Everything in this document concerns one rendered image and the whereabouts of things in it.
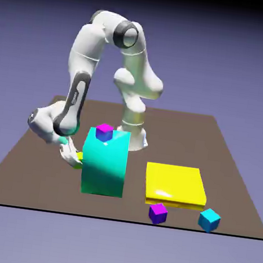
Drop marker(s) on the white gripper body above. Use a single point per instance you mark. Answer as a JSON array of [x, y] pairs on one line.
[[68, 152]]

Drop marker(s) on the small yellow-green cube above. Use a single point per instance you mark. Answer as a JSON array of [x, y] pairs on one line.
[[80, 156]]

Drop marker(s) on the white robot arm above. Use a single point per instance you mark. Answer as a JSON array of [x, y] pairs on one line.
[[82, 52]]

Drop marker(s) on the small purple cube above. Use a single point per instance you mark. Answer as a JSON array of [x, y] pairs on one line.
[[104, 132], [157, 213]]

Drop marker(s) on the small cyan cube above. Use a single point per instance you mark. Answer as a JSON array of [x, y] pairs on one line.
[[209, 220]]

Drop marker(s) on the large cyan box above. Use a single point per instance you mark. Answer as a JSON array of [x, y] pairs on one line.
[[105, 163]]

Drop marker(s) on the large yellow box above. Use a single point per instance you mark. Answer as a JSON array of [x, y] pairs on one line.
[[173, 182]]

